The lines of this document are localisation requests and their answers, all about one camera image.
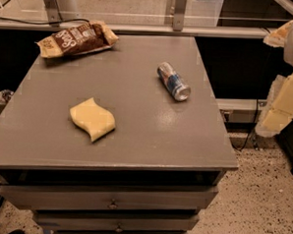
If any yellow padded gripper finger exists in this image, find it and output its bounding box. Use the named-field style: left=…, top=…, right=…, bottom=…
left=263, top=21, right=293, bottom=48
left=255, top=73, right=293, bottom=138

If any brown chip bag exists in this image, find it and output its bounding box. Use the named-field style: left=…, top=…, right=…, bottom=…
left=37, top=21, right=118, bottom=59

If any yellow wavy sponge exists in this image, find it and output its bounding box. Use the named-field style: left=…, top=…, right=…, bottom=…
left=70, top=97, right=116, bottom=142

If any blue silver drink can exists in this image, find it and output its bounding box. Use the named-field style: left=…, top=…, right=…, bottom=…
left=156, top=62, right=191, bottom=102

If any top grey drawer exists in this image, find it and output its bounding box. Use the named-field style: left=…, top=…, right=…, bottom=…
left=0, top=185, right=217, bottom=211

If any grey drawer cabinet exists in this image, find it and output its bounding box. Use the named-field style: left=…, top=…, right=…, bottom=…
left=0, top=27, right=246, bottom=234

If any middle grey drawer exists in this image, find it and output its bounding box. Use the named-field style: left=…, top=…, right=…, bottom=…
left=33, top=210, right=200, bottom=232

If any metal frame rail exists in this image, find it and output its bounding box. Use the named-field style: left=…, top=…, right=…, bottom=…
left=0, top=17, right=274, bottom=39

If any black cable on rail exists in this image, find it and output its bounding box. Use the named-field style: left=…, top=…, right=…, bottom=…
left=0, top=14, right=90, bottom=29

